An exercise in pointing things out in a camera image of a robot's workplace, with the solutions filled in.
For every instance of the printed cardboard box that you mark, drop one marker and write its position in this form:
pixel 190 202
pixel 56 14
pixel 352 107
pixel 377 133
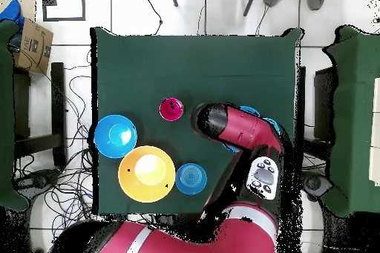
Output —
pixel 32 48

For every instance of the plain cardboard box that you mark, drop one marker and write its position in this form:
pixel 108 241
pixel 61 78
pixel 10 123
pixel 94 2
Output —
pixel 28 6

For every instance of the large yellow plastic bowl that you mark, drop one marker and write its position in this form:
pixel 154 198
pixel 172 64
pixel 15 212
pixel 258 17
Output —
pixel 147 173

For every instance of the blue bag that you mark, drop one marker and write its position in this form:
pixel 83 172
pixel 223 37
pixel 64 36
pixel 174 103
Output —
pixel 12 12

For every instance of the green cloth on side table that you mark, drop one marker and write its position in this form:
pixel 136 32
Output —
pixel 353 116
pixel 6 116

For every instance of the red plastic cup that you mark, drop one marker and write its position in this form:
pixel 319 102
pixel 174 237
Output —
pixel 171 109

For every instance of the small blue flat-bottomed bowl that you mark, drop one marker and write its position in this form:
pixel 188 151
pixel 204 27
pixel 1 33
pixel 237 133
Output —
pixel 191 178

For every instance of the dark green tablecloth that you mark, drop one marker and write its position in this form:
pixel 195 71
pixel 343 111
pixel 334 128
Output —
pixel 193 63

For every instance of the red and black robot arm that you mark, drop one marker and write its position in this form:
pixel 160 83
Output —
pixel 237 128

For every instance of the large blue plastic bowl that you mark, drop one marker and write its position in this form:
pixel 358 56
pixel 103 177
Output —
pixel 115 136
pixel 249 110

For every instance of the black stool frame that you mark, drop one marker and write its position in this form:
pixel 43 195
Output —
pixel 58 101

